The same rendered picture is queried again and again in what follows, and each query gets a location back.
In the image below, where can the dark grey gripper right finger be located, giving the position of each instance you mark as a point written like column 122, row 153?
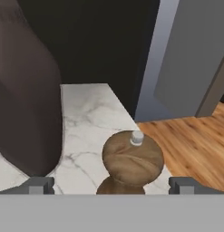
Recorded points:
column 184, row 185

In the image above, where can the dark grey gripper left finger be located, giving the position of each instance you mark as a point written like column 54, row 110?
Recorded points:
column 37, row 185

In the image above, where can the grey cabinet side panel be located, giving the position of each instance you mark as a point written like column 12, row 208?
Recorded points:
column 152, row 69

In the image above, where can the grey cabinet door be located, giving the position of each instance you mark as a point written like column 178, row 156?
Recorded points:
column 192, row 60

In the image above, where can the brown wooden pepper mill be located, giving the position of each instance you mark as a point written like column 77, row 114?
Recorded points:
column 133, row 163

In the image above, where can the dark brown rounded bottle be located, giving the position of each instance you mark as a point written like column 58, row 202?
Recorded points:
column 25, row 99

